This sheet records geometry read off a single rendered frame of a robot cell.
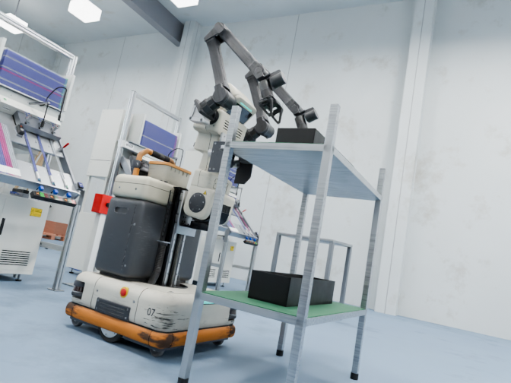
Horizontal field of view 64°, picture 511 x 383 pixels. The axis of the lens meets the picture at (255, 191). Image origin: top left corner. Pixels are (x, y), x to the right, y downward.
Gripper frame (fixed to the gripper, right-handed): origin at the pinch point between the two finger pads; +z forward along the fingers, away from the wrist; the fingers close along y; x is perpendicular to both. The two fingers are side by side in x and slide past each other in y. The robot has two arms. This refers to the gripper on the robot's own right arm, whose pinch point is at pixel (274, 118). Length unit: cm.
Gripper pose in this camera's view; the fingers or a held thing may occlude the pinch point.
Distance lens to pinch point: 185.5
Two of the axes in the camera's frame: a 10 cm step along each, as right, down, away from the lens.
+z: 2.3, 9.0, -3.6
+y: 4.7, 2.3, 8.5
